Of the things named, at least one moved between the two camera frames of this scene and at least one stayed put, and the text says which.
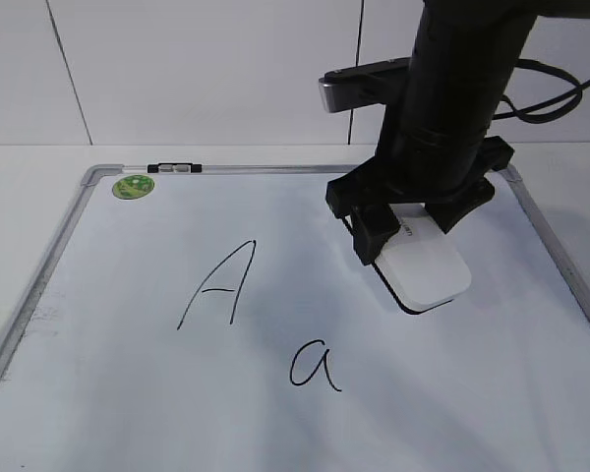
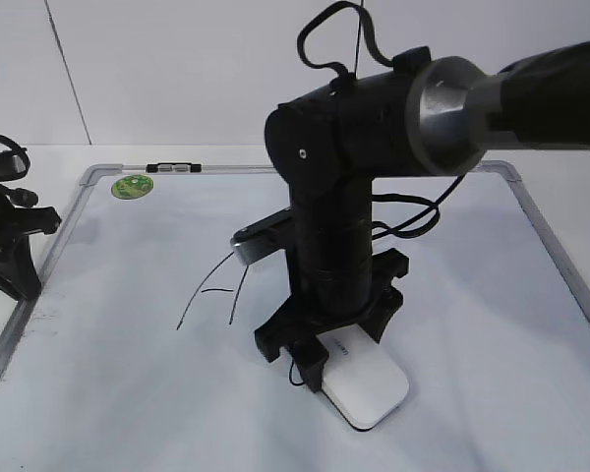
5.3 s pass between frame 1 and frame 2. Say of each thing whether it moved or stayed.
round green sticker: stayed
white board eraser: moved
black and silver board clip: stayed
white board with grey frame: stayed
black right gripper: moved
